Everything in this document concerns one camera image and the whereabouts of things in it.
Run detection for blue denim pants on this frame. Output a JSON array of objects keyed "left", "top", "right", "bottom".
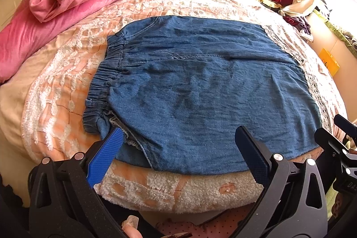
[{"left": 83, "top": 16, "right": 321, "bottom": 175}]

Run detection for yellow paper bag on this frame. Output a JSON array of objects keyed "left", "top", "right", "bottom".
[{"left": 319, "top": 48, "right": 340, "bottom": 77}]

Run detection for left hand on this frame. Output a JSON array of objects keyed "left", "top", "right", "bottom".
[{"left": 122, "top": 215, "right": 143, "bottom": 238}]

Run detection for purple clothes pile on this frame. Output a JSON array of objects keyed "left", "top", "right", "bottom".
[{"left": 282, "top": 15, "right": 314, "bottom": 42}]

